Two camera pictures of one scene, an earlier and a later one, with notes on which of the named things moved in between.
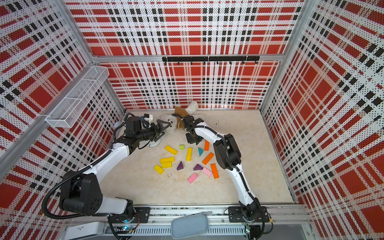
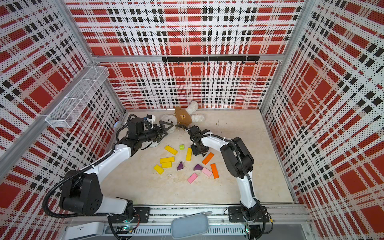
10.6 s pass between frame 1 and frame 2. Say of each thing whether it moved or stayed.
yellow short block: stayed
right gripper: moved
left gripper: stayed
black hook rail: stayed
